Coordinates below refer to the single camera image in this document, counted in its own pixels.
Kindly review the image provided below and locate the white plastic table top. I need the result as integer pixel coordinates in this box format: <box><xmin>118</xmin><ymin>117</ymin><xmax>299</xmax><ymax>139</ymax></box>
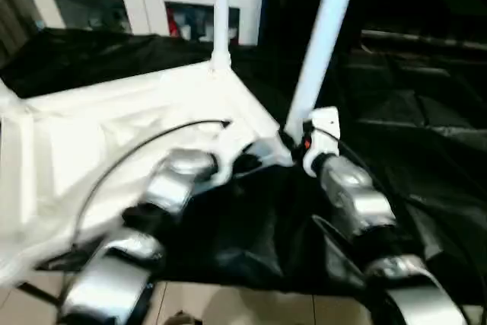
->
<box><xmin>0</xmin><ymin>62</ymin><xmax>294</xmax><ymax>280</ymax></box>

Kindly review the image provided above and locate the black mat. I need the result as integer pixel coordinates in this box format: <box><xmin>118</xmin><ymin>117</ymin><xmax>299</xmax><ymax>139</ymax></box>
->
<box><xmin>0</xmin><ymin>27</ymin><xmax>487</xmax><ymax>311</ymax></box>

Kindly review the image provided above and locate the long black bar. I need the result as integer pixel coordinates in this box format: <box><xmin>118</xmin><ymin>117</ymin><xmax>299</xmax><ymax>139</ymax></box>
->
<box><xmin>358</xmin><ymin>30</ymin><xmax>487</xmax><ymax>50</ymax></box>

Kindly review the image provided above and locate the grey curtain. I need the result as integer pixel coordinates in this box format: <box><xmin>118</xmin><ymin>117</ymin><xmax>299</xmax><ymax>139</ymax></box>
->
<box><xmin>0</xmin><ymin>0</ymin><xmax>43</xmax><ymax>44</ymax></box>

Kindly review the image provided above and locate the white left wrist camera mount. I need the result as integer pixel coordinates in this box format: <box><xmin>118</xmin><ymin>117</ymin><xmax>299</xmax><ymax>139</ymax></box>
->
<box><xmin>213</xmin><ymin>121</ymin><xmax>256</xmax><ymax>181</ymax></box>

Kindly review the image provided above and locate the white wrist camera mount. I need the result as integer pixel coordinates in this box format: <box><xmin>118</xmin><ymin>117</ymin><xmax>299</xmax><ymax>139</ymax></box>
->
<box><xmin>301</xmin><ymin>107</ymin><xmax>341</xmax><ymax>177</ymax></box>
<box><xmin>213</xmin><ymin>121</ymin><xmax>256</xmax><ymax>181</ymax></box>

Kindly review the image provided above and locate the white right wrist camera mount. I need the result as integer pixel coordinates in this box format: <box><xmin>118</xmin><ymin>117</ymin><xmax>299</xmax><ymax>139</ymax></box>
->
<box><xmin>301</xmin><ymin>107</ymin><xmax>341</xmax><ymax>177</ymax></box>

